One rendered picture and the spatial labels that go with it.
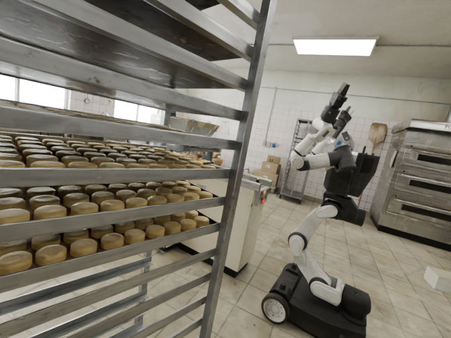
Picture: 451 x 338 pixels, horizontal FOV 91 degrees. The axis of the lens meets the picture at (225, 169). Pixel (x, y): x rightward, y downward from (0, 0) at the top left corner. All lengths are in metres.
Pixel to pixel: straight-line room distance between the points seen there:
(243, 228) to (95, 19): 1.75
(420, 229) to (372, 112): 2.47
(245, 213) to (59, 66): 1.68
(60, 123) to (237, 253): 1.81
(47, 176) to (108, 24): 0.27
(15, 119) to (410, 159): 4.87
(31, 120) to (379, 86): 5.90
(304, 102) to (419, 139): 2.41
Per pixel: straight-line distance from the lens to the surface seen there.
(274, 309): 1.92
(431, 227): 5.19
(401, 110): 5.99
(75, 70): 0.46
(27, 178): 0.47
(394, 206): 4.96
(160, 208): 0.58
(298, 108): 5.92
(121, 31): 0.50
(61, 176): 0.48
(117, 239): 0.61
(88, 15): 0.48
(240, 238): 2.02
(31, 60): 0.46
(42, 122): 0.46
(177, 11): 0.57
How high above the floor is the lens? 1.27
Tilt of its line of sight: 9 degrees down
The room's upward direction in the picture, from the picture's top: 10 degrees clockwise
